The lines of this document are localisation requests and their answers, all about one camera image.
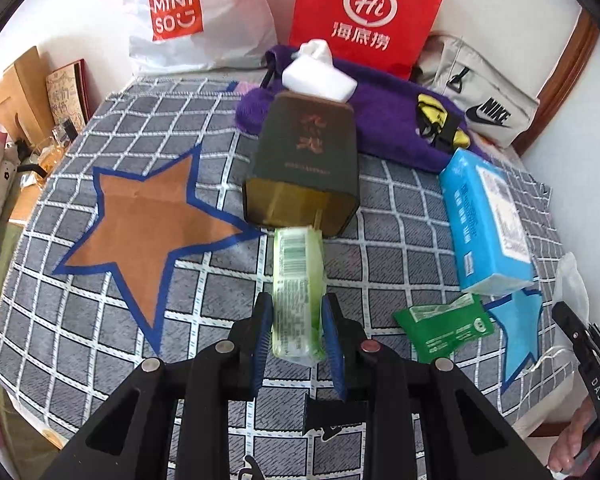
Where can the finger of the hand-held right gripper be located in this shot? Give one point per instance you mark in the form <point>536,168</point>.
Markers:
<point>567,322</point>

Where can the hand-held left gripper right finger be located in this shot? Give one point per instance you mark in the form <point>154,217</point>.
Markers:
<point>332,345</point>

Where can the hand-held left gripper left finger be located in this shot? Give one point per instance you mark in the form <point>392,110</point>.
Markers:
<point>262,340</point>

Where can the light green wipes pack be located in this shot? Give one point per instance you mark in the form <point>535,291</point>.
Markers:
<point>297,280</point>

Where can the blue tissue pack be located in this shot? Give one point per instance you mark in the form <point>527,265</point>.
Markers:
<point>485,230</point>

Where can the dark box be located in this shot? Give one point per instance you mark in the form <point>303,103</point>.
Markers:
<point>300,160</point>

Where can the person's right hand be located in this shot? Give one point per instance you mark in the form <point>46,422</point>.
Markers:
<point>565,445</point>

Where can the clear plastic bag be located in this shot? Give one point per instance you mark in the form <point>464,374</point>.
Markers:
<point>567,280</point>

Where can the green packet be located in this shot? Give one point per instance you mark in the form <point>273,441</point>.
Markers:
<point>440,327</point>

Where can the grey plaid blanket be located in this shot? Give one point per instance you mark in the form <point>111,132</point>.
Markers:
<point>130,310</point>

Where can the purple towel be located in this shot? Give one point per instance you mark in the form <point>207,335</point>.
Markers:
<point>380,115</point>

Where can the yellow pouch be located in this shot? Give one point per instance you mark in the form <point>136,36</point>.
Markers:
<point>430,112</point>

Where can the grey sling bag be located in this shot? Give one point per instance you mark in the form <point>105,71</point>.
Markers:
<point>480,85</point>

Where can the wooden headboard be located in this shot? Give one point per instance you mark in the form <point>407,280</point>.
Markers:
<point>575,60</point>

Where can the white tissue pack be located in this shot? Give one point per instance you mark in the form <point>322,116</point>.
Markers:
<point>315,77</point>

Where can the clear glass cup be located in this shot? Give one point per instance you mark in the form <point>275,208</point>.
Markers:
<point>55,147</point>

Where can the red framed book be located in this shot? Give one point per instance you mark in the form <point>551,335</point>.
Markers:
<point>65,92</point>

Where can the white plastic bag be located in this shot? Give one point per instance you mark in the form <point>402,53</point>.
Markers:
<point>220,20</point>

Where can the red paper bag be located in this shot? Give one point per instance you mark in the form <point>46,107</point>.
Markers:
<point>370,10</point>

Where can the wooden cabinet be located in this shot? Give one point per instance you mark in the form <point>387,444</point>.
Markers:
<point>20,85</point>

